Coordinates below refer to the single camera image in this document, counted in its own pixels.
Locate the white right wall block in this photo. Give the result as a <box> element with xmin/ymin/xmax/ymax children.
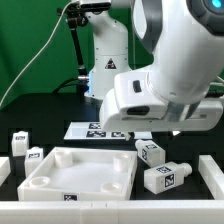
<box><xmin>198</xmin><ymin>155</ymin><xmax>224</xmax><ymax>200</ymax></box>

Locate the white cable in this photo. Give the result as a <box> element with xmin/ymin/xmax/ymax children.
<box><xmin>0</xmin><ymin>0</ymin><xmax>80</xmax><ymax>104</ymax></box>

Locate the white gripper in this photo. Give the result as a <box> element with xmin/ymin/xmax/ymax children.
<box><xmin>99</xmin><ymin>70</ymin><xmax>224</xmax><ymax>141</ymax></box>

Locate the white wall block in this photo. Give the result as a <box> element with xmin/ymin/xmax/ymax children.
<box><xmin>198</xmin><ymin>155</ymin><xmax>224</xmax><ymax>200</ymax></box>
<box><xmin>0</xmin><ymin>157</ymin><xmax>11</xmax><ymax>186</ymax></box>

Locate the white base tag plate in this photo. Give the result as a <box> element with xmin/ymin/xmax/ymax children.
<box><xmin>64</xmin><ymin>122</ymin><xmax>152</xmax><ymax>140</ymax></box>

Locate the white square tabletop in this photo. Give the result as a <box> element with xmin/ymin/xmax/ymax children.
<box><xmin>17</xmin><ymin>147</ymin><xmax>137</xmax><ymax>201</ymax></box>

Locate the white front wall fixture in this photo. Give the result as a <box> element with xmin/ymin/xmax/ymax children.
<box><xmin>0</xmin><ymin>200</ymin><xmax>224</xmax><ymax>224</ymax></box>

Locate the black camera stand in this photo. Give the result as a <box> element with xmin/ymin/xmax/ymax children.
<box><xmin>56</xmin><ymin>2</ymin><xmax>91</xmax><ymax>96</ymax></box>

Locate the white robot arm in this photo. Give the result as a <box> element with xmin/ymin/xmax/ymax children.
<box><xmin>99</xmin><ymin>0</ymin><xmax>224</xmax><ymax>133</ymax></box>

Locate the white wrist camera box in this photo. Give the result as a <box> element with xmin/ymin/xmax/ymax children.
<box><xmin>114</xmin><ymin>70</ymin><xmax>167</xmax><ymax>119</ymax></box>

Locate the white left wall block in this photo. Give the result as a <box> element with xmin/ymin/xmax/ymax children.
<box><xmin>0</xmin><ymin>157</ymin><xmax>11</xmax><ymax>186</ymax></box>

